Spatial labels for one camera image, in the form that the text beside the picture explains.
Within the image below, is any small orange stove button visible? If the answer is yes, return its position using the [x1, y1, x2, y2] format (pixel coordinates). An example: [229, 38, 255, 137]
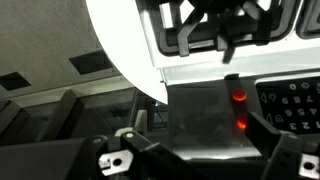
[235, 113, 251, 131]
[231, 87, 249, 103]

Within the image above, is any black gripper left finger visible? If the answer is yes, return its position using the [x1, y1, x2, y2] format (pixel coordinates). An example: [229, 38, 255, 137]
[114, 129, 209, 180]

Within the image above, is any black flat griddle plate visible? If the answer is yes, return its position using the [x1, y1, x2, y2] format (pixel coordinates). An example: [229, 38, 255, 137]
[295, 0, 320, 40]

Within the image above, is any grey toy stove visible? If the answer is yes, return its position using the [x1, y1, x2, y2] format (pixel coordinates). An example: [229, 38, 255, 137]
[134, 0, 320, 180]

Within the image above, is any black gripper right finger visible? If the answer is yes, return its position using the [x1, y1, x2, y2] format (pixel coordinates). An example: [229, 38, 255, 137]
[244, 111, 320, 180]

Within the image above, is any black keypad button display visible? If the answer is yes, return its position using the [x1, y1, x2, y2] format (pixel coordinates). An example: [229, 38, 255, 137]
[254, 76, 320, 136]

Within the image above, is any black burner grate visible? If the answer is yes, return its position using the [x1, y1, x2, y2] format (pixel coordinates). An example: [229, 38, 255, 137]
[155, 0, 296, 58]

